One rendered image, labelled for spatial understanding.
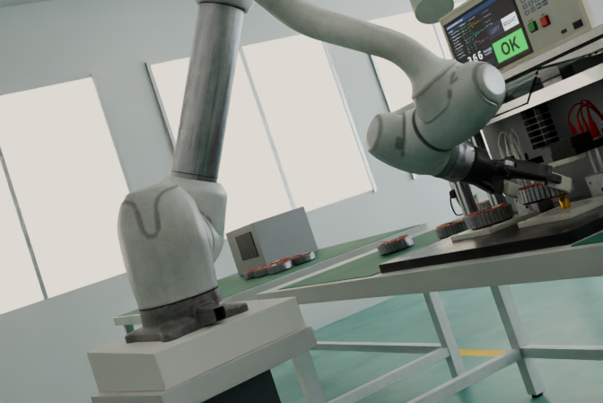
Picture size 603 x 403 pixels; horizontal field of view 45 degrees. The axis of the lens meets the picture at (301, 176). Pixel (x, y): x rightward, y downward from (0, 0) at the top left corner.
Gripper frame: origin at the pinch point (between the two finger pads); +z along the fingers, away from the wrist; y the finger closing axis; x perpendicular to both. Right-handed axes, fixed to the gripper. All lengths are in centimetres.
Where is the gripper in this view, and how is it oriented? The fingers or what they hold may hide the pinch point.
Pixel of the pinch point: (542, 188)
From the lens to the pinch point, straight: 160.2
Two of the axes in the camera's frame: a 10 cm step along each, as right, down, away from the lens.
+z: 9.0, 2.6, 3.6
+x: 1.7, -9.4, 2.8
